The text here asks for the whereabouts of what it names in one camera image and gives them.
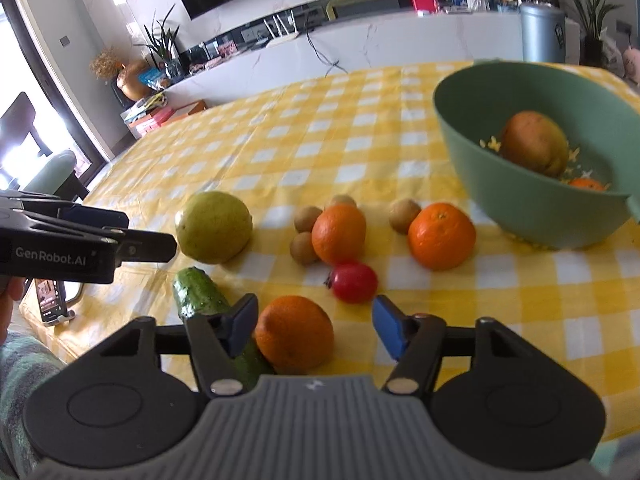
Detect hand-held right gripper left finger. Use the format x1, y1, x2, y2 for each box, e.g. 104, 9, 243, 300
97, 294, 259, 398

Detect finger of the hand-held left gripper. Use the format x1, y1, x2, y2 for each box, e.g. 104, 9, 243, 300
60, 203, 130, 231
102, 227, 179, 264

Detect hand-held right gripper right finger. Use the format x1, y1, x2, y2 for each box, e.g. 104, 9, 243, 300
372, 295, 538, 397

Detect red cherry tomato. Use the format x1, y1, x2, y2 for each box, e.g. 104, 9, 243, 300
324, 261, 379, 304

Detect yellow-green pear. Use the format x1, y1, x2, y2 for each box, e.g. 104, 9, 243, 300
175, 191, 254, 265

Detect green colander bowl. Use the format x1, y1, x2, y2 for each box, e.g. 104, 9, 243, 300
432, 59, 640, 252

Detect person's left hand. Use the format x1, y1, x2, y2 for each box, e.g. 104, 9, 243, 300
0, 277, 26, 342

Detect smartphone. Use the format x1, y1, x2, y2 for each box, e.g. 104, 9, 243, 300
38, 280, 68, 324

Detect white phone stand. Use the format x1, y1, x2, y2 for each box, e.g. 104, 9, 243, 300
42, 282, 84, 329

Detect green cucumber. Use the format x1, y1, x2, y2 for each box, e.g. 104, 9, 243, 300
172, 267, 276, 377

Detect green upholstered seat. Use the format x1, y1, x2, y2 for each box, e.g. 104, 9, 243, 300
22, 150, 89, 204

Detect stack of books and boxes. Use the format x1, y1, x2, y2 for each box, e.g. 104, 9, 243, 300
121, 92, 174, 139

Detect dark wooden chair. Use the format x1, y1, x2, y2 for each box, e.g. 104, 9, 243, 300
0, 91, 44, 162

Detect teal plaid cloth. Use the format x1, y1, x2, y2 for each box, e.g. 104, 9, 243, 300
0, 330, 68, 480

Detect copper vase with dried flowers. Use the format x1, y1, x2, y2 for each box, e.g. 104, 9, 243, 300
90, 47, 152, 104

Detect orange cardboard box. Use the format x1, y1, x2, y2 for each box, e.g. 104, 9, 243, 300
170, 101, 208, 124

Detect blue snack bag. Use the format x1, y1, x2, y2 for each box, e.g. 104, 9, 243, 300
139, 67, 171, 90

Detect green plant in dark vase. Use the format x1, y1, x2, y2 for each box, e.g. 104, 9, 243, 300
135, 5, 184, 84

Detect yellow checkered tablecloth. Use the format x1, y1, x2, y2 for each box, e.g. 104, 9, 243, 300
30, 60, 640, 461

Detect scattered yellow kernels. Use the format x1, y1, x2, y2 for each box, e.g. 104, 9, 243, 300
479, 135, 611, 192

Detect brown mango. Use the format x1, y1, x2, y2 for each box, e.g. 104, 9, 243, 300
500, 111, 571, 178

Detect small orange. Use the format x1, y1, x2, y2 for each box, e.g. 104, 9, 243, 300
567, 176, 607, 192

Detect white router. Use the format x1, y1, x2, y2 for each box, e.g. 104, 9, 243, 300
262, 12, 301, 49

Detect white marble media cabinet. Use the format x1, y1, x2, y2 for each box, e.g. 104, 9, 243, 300
165, 9, 526, 97

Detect grey trash can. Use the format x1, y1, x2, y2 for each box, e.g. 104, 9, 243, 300
520, 1, 567, 65

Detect white plastic bag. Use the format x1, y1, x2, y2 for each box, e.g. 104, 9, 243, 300
602, 35, 626, 77

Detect tall potted plant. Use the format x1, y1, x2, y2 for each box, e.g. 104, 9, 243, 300
542, 0, 637, 69

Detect pink pig-shaped appliance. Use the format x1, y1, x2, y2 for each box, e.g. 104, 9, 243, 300
622, 46, 640, 86

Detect black cable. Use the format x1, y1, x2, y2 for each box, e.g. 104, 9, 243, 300
304, 30, 349, 77

